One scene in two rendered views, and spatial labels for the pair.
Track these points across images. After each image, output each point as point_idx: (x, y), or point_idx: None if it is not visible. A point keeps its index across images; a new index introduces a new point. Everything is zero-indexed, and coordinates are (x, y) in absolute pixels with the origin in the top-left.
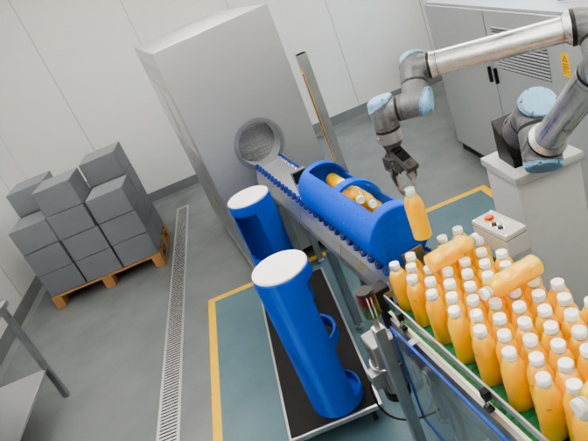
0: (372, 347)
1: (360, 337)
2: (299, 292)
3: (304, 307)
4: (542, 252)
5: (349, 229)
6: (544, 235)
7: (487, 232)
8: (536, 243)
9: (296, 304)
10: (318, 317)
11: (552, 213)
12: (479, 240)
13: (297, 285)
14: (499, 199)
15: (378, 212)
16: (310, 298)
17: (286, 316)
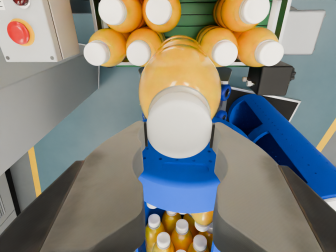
0: (324, 13)
1: (313, 51)
2: (321, 175)
3: (310, 160)
4: (29, 69)
5: None
6: (7, 72)
7: (47, 1)
8: (24, 73)
9: (324, 167)
10: (284, 147)
11: None
12: None
13: (328, 184)
14: (12, 147)
15: (214, 198)
16: (300, 165)
17: (331, 163)
